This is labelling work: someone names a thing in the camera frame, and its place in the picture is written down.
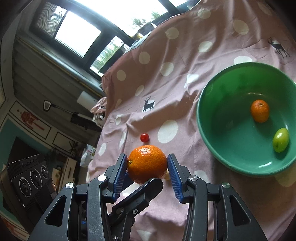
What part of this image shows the large orange mandarin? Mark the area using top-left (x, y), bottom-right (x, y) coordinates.
top-left (127, 145), bottom-right (167, 184)

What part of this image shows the red cherry tomato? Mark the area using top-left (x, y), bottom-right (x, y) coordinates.
top-left (140, 133), bottom-right (149, 143)

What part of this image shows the green oval fruit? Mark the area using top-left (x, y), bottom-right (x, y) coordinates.
top-left (273, 128), bottom-right (290, 153)

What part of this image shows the green plastic bowl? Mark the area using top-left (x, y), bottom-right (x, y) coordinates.
top-left (197, 62), bottom-right (295, 177)

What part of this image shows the small orange mandarin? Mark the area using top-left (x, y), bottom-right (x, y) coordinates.
top-left (250, 99), bottom-right (270, 123)

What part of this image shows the tan round longan fruit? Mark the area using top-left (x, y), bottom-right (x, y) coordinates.
top-left (164, 170), bottom-right (171, 181)

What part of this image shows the white plastic bag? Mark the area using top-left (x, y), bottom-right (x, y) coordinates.
top-left (80, 148), bottom-right (96, 168)

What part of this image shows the black upright vacuum cleaner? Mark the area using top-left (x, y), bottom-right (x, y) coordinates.
top-left (43, 100), bottom-right (100, 132)

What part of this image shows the pink crumpled cloth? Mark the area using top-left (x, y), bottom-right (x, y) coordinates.
top-left (90, 97), bottom-right (107, 121)

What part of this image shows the pink polka dot tablecloth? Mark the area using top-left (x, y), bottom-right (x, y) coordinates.
top-left (86, 1), bottom-right (295, 240)

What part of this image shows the black window frame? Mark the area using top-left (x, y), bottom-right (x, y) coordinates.
top-left (30, 1), bottom-right (197, 80)

